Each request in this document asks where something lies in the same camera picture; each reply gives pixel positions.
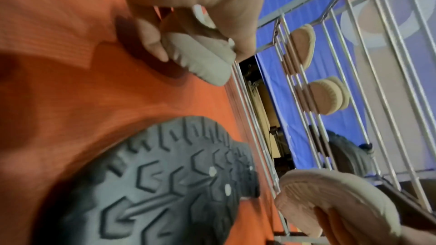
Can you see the black grey mesh sneaker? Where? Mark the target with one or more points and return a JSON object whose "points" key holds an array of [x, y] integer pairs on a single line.
{"points": [[347, 152]]}

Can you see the grey metal shoe rack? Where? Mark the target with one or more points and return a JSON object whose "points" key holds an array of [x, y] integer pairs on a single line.
{"points": [[388, 104]]}

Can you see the black lug-sole sneaker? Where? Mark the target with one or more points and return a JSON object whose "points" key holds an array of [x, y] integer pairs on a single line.
{"points": [[153, 184]]}

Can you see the tan cardboard boards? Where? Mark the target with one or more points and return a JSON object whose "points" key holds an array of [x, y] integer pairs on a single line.
{"points": [[267, 114]]}

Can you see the grey striped sneaker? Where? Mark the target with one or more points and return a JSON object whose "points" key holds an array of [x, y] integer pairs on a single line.
{"points": [[333, 192], [204, 58]]}

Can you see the person's right hand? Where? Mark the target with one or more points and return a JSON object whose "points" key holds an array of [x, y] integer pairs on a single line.
{"points": [[332, 230]]}

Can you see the blue printed banner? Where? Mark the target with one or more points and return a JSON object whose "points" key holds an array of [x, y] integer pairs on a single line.
{"points": [[282, 90]]}

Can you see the cream chunky sneaker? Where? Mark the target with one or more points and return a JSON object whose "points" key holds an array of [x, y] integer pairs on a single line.
{"points": [[303, 45], [327, 96]]}

